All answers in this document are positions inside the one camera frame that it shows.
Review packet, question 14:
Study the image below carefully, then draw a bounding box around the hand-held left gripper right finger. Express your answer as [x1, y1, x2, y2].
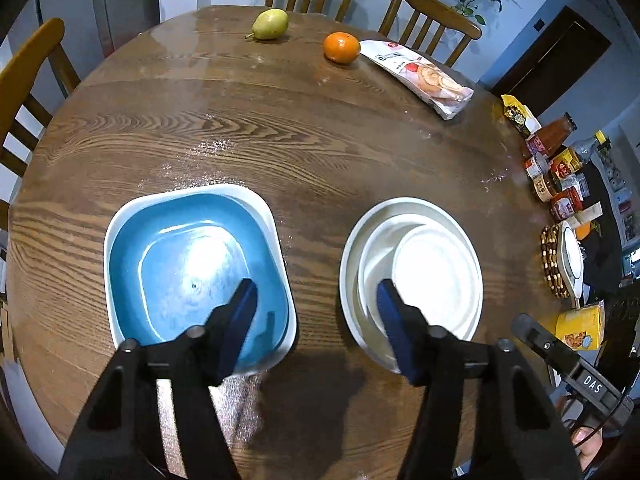
[376, 279, 583, 480]

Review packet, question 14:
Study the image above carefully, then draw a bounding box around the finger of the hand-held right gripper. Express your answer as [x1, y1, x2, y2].
[511, 312, 583, 378]

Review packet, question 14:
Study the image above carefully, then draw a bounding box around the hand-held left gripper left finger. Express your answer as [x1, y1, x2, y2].
[59, 278, 259, 480]

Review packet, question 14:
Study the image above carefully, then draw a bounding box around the small deep white bowl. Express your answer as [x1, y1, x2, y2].
[391, 225, 483, 341]

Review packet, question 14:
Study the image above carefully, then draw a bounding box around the white round bowl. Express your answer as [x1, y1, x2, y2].
[357, 214, 483, 346]

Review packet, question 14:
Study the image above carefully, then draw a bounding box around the large grey-white round bowl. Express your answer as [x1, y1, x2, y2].
[339, 197, 485, 375]

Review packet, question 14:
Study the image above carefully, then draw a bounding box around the blue patterned square plate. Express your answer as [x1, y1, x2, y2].
[103, 184, 297, 377]

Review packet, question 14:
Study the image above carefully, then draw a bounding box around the person's right hand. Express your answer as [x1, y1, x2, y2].
[569, 425, 603, 476]

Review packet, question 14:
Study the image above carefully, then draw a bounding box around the yellow food packet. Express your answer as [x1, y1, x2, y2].
[555, 300, 606, 352]

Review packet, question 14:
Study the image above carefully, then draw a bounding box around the white lid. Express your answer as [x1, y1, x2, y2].
[559, 220, 586, 298]

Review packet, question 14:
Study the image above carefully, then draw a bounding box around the beige carton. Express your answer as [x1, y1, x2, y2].
[570, 201, 603, 226]

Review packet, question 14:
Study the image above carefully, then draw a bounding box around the red-label sauce jar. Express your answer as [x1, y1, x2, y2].
[550, 186, 586, 221]

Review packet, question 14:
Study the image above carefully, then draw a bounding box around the brown sauce jar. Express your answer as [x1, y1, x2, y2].
[532, 170, 563, 203]

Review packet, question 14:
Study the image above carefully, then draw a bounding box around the small white-label jar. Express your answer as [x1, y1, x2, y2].
[524, 152, 551, 180]

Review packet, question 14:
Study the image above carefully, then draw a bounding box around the clear bottle with yellow cap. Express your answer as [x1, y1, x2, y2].
[550, 131, 612, 178]

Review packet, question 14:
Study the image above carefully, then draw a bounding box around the tall red sauce bottle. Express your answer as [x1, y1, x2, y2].
[525, 112, 577, 157]

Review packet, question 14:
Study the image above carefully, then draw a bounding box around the yellow snack packet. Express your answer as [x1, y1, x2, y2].
[501, 94, 542, 137]

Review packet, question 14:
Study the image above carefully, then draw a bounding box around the white snack packet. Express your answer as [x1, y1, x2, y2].
[359, 40, 475, 121]

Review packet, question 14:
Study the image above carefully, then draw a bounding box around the dark wooden door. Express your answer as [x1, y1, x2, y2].
[492, 6, 612, 116]

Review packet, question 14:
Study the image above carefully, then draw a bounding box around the orange fruit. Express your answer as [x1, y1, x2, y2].
[322, 31, 361, 65]

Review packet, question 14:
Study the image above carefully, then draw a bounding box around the green pear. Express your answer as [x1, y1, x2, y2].
[245, 8, 291, 41]

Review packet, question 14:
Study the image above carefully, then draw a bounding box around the grey refrigerator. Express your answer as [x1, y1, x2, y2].
[35, 0, 161, 61]

